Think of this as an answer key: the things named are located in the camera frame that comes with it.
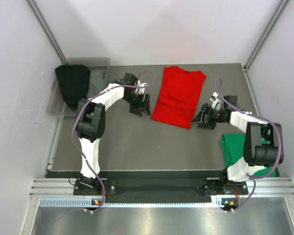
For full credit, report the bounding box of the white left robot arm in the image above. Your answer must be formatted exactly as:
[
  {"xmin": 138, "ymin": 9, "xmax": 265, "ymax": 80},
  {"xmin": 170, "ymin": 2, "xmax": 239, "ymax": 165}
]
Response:
[{"xmin": 72, "ymin": 73, "xmax": 152, "ymax": 194}]

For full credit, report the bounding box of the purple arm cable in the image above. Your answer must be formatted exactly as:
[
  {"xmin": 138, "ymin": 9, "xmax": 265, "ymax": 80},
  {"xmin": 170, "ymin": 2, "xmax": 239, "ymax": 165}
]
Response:
[
  {"xmin": 72, "ymin": 70, "xmax": 156, "ymax": 211},
  {"xmin": 214, "ymin": 77, "xmax": 284, "ymax": 213}
]

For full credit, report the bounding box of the left aluminium corner post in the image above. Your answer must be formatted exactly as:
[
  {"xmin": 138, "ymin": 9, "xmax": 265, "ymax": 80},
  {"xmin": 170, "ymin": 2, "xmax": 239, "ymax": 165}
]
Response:
[{"xmin": 25, "ymin": 0, "xmax": 67, "ymax": 64}]

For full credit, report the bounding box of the aluminium corner post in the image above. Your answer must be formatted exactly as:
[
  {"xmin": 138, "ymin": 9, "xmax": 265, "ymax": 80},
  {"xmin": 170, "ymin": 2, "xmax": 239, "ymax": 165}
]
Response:
[
  {"xmin": 25, "ymin": 0, "xmax": 67, "ymax": 64},
  {"xmin": 244, "ymin": 0, "xmax": 291, "ymax": 71}
]

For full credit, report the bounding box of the red t shirt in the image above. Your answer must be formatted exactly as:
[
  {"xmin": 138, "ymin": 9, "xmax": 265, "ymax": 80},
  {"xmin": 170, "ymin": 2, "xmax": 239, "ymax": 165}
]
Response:
[{"xmin": 151, "ymin": 66, "xmax": 206, "ymax": 129}]

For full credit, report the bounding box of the grey t shirt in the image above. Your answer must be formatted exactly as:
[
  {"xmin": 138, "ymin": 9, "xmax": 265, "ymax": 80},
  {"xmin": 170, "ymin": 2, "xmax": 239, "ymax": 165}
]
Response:
[{"xmin": 87, "ymin": 70, "xmax": 108, "ymax": 99}]

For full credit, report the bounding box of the right aluminium corner post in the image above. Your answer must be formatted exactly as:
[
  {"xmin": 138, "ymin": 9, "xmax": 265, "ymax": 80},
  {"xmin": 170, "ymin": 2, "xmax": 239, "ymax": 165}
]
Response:
[{"xmin": 244, "ymin": 0, "xmax": 291, "ymax": 71}]

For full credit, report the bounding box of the black t shirt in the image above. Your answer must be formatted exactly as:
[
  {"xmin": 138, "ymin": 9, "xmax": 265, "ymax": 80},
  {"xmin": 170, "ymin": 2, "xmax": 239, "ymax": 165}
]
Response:
[{"xmin": 55, "ymin": 65, "xmax": 91, "ymax": 109}]

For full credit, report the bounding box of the aluminium frame rail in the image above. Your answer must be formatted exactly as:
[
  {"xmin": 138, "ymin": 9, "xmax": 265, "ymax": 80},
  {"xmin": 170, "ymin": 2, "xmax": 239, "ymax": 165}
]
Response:
[{"xmin": 30, "ymin": 177, "xmax": 294, "ymax": 197}]

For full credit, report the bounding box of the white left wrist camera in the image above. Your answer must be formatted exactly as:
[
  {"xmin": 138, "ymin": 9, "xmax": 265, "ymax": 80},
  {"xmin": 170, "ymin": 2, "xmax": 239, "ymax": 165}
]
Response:
[{"xmin": 134, "ymin": 80, "xmax": 148, "ymax": 94}]

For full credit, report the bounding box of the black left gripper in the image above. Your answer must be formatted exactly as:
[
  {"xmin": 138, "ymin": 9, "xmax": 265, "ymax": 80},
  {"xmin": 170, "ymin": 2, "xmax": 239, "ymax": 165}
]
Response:
[{"xmin": 123, "ymin": 91, "xmax": 151, "ymax": 117}]

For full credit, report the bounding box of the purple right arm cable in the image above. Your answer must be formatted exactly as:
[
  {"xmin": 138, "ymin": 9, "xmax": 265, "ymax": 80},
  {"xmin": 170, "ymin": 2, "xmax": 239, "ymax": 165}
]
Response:
[{"xmin": 214, "ymin": 77, "xmax": 284, "ymax": 213}]

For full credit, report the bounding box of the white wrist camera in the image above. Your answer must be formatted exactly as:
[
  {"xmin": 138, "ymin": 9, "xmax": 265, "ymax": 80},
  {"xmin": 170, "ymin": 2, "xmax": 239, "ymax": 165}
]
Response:
[
  {"xmin": 210, "ymin": 92, "xmax": 223, "ymax": 111},
  {"xmin": 134, "ymin": 80, "xmax": 148, "ymax": 94}
]

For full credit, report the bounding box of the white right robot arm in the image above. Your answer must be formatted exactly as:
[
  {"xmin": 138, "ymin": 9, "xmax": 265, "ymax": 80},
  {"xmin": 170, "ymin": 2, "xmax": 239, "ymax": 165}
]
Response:
[{"xmin": 191, "ymin": 93, "xmax": 284, "ymax": 194}]

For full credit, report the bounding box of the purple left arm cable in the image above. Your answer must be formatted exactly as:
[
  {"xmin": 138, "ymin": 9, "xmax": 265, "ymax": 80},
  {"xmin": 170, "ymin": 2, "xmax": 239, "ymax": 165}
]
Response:
[{"xmin": 72, "ymin": 70, "xmax": 156, "ymax": 211}]

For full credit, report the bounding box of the slotted grey cable duct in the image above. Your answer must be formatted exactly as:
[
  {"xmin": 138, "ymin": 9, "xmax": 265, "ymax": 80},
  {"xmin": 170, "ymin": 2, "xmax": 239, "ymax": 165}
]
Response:
[{"xmin": 39, "ymin": 198, "xmax": 237, "ymax": 209}]

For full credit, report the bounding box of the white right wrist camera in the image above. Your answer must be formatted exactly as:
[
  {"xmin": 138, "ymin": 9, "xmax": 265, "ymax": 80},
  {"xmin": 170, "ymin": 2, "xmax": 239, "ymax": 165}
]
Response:
[{"xmin": 210, "ymin": 92, "xmax": 223, "ymax": 111}]

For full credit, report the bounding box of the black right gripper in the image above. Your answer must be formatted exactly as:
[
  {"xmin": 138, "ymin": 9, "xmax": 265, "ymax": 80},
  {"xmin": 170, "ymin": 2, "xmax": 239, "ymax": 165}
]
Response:
[{"xmin": 191, "ymin": 103, "xmax": 226, "ymax": 130}]

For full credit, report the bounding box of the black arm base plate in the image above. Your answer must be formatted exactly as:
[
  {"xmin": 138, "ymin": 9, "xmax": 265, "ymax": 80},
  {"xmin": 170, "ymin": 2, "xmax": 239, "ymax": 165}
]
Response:
[{"xmin": 73, "ymin": 170, "xmax": 249, "ymax": 197}]

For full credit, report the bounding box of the grey plastic bin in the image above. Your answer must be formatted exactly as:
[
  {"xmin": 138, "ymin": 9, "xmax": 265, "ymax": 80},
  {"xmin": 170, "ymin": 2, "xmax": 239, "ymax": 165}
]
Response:
[{"xmin": 47, "ymin": 57, "xmax": 110, "ymax": 118}]

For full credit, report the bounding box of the green folded t shirt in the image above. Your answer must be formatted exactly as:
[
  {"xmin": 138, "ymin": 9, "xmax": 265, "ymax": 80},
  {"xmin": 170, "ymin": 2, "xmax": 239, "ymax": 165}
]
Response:
[{"xmin": 219, "ymin": 133, "xmax": 277, "ymax": 178}]

